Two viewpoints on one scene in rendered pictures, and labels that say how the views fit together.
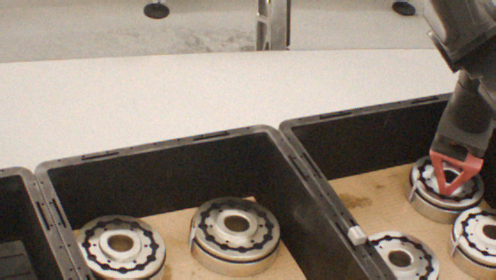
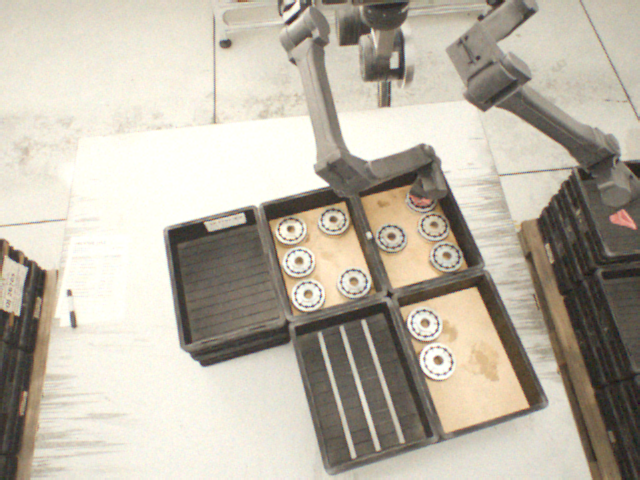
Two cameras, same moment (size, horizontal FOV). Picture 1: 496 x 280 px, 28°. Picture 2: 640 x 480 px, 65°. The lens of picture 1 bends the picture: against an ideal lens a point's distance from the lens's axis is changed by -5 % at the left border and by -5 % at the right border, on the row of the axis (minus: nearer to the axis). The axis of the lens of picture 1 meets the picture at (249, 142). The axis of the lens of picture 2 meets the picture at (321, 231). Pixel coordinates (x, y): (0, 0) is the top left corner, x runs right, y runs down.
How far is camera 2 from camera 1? 67 cm
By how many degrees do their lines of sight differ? 27
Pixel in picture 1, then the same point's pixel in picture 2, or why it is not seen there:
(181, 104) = not seen: hidden behind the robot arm
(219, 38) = not seen: hidden behind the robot
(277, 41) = (383, 95)
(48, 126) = (278, 153)
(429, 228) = (411, 217)
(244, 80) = (361, 126)
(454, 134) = (417, 189)
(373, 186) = (392, 196)
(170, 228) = (312, 216)
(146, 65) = not seen: hidden behind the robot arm
